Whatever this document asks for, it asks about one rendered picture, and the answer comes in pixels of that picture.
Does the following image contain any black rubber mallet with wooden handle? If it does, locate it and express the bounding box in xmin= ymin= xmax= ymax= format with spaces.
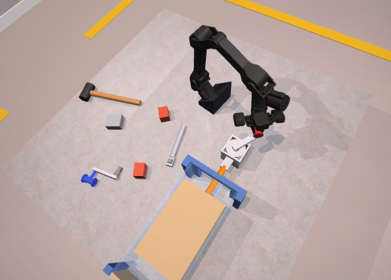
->
xmin=79 ymin=82 xmax=142 ymax=106

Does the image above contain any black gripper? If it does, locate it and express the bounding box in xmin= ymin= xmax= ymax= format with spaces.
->
xmin=233 ymin=101 xmax=285 ymax=134

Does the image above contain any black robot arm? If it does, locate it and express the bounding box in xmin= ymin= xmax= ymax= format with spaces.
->
xmin=189 ymin=25 xmax=290 ymax=131

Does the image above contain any red-orange cube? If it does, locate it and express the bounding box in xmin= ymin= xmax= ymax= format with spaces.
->
xmin=158 ymin=106 xmax=170 ymax=122
xmin=133 ymin=163 xmax=147 ymax=179

